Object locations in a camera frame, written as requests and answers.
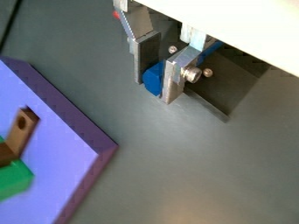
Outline black angle fixture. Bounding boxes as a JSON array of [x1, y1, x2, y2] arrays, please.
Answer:
[[166, 42, 269, 123]]

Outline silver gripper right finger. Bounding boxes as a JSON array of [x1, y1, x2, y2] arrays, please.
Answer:
[[161, 23, 219, 104]]

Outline purple base block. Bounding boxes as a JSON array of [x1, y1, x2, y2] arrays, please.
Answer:
[[0, 56, 117, 224]]

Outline green block left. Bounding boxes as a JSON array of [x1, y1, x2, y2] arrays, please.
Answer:
[[0, 135, 34, 202]]

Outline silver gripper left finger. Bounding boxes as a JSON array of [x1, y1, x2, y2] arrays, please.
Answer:
[[112, 0, 161, 84]]

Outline blue hexagonal peg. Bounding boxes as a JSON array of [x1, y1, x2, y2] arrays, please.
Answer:
[[142, 41, 221, 98]]

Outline brown L-shaped bracket with hole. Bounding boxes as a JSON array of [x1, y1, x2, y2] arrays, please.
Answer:
[[0, 107, 40, 167]]

